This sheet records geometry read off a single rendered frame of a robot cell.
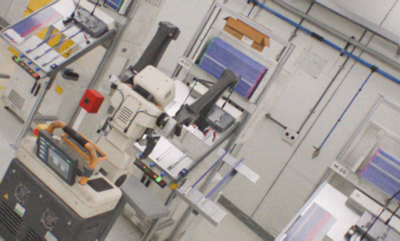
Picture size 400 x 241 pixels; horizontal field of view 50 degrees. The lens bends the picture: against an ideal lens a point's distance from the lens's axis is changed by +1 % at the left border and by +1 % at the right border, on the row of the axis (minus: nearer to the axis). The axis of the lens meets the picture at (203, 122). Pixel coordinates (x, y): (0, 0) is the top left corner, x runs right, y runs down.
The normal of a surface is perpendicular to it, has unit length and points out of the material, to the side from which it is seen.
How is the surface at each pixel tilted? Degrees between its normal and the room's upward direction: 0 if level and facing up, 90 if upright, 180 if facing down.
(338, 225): 44
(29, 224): 90
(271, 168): 90
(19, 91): 89
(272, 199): 90
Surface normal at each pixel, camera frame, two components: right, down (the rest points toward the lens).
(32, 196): -0.40, 0.01
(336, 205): 0.04, -0.61
